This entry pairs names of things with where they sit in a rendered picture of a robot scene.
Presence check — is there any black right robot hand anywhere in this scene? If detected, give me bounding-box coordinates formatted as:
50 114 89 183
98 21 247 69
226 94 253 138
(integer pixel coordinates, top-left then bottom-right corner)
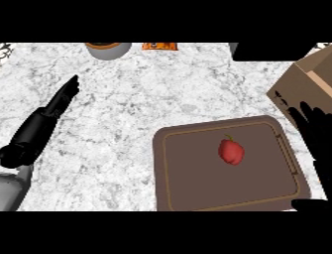
287 100 332 212

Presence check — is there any black appliance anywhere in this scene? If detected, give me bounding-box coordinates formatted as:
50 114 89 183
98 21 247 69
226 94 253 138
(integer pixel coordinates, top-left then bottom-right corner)
229 43 318 63

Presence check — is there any cardboard box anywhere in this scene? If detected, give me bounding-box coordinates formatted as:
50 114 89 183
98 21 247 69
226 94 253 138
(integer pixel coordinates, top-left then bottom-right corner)
265 43 332 133

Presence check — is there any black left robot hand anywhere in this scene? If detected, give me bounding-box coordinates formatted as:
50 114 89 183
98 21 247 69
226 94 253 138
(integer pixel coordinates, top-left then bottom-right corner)
0 74 81 170

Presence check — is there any orange packet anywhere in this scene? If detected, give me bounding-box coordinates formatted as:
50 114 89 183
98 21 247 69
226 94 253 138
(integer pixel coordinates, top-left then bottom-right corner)
141 43 180 52

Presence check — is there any brown tray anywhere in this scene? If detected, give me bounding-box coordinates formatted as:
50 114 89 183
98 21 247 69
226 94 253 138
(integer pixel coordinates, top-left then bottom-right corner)
151 114 313 212

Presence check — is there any red bell pepper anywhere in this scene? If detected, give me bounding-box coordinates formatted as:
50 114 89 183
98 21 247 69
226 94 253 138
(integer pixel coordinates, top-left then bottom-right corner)
217 133 247 167

